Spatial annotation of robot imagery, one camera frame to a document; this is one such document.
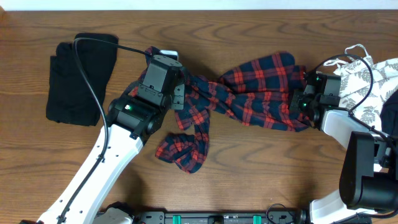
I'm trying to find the black folded garment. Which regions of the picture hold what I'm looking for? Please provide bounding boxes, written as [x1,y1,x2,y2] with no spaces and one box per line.
[46,33,119,126]

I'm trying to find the dark navy garment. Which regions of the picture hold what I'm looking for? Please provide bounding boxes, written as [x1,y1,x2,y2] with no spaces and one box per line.
[381,91,398,136]

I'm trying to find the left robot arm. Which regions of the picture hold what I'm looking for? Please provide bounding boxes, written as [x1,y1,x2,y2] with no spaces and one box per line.
[37,50,185,224]

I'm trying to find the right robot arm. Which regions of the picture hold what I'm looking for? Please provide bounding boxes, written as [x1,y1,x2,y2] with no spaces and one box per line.
[289,72,397,223]

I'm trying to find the red navy plaid shirt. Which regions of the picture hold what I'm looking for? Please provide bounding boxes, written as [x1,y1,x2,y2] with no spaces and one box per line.
[129,45,312,174]

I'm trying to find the white fern print cloth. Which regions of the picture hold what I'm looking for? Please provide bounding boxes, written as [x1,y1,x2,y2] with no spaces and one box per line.
[323,44,397,131]

